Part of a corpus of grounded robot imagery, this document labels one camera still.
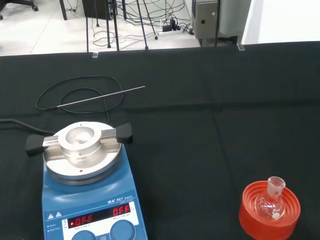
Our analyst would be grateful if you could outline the black bench cloth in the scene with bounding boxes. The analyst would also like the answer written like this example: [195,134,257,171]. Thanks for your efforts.
[0,41,320,240]

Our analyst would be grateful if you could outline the thin metal probe rod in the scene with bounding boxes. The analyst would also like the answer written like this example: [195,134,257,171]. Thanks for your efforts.
[56,85,146,109]

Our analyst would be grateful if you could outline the white power strip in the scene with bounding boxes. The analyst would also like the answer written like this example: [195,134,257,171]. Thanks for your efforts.
[158,26,182,36]

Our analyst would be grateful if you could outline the black tripod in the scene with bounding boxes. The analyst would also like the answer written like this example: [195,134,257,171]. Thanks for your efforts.
[122,0,160,50]
[84,0,121,53]

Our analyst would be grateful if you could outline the grey metal cabinet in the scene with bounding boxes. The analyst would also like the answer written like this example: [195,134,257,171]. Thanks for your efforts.
[191,0,252,47]

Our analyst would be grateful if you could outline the blue base heater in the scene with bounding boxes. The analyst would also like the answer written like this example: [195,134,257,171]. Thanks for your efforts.
[41,121,148,240]

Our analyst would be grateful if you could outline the black box on floor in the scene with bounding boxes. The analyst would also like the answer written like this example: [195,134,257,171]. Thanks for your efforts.
[82,0,113,18]

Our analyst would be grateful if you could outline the black office chair base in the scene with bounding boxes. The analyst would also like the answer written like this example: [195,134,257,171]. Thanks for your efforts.
[0,0,40,21]

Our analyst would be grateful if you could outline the thin black probe cable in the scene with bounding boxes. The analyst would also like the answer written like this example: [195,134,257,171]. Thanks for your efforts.
[36,74,124,126]

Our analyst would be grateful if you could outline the aluminium heating block black handles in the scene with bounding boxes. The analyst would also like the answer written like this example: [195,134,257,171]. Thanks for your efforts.
[25,122,133,168]

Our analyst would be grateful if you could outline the orange ring flask stand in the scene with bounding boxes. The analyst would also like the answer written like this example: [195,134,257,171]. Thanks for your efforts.
[238,180,301,240]

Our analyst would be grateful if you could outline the thick black heater cable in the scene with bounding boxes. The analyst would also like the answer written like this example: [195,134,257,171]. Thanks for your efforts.
[0,119,55,135]

